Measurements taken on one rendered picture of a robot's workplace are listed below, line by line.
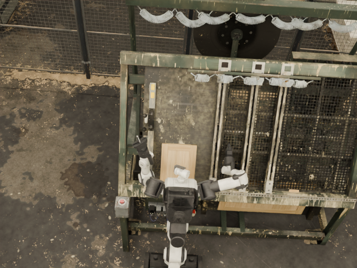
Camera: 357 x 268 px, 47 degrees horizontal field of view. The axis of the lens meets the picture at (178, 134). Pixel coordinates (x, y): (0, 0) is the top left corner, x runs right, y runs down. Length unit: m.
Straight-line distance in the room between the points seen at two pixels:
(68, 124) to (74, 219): 1.41
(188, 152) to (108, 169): 1.59
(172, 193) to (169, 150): 0.64
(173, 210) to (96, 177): 1.94
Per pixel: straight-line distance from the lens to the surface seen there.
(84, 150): 5.26
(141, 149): 3.25
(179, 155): 3.71
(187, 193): 3.18
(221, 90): 3.53
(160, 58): 3.40
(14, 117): 5.83
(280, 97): 3.60
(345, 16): 3.95
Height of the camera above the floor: 4.07
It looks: 49 degrees down
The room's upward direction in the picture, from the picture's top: 5 degrees clockwise
